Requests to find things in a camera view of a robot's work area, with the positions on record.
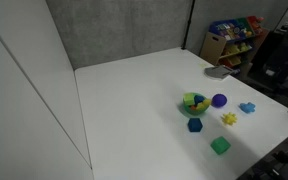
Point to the green bowl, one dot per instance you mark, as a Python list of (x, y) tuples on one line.
[(192, 109)]

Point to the black stand pole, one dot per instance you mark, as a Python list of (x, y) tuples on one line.
[(188, 23)]

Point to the green toy bin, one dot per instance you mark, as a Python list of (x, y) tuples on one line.
[(243, 24)]

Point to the orange toy piece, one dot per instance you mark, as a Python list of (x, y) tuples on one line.
[(193, 107)]

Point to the light green block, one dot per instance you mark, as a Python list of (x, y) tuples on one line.
[(188, 98)]

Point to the green cube block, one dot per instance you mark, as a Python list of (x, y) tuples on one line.
[(220, 145)]

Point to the round yellow spiky toy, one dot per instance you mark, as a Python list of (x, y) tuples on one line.
[(229, 118)]

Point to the yellow block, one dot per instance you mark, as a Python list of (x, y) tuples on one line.
[(204, 103)]

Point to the blue toy bin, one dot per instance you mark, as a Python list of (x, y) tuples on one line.
[(225, 30)]

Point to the purple ball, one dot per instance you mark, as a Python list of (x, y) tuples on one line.
[(219, 100)]

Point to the light blue cross toy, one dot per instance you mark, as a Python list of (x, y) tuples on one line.
[(247, 107)]

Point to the wooden toy shelf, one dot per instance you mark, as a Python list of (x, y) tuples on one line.
[(212, 48)]

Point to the red toy bin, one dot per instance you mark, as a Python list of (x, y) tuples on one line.
[(254, 21)]

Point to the grey metal mounting plate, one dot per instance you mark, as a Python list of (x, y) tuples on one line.
[(217, 72)]

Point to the yellow toy bin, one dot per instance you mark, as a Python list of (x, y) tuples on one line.
[(234, 49), (232, 61)]

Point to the dark blue hexagon block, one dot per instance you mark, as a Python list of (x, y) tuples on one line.
[(195, 125)]

